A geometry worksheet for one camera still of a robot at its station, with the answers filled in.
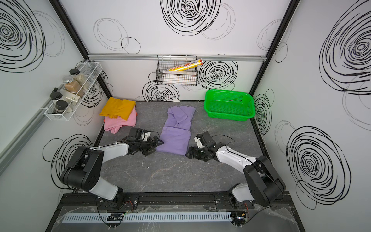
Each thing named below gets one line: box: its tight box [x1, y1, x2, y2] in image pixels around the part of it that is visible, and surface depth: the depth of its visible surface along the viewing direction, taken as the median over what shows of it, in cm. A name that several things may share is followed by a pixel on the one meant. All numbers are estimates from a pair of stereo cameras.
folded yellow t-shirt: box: [99, 97, 136, 121], surface depth 104 cm
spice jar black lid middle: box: [49, 91, 63, 106], surface depth 64 cm
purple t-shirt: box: [156, 105, 197, 157], surface depth 100 cm
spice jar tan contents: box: [62, 76, 85, 97], surface depth 72 cm
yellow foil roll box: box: [168, 58, 204, 72], surface depth 91 cm
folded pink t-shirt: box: [103, 104, 137, 134], surface depth 104 cm
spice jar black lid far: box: [69, 68, 86, 86], surface depth 75 cm
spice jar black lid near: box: [54, 100, 69, 115], surface depth 64 cm
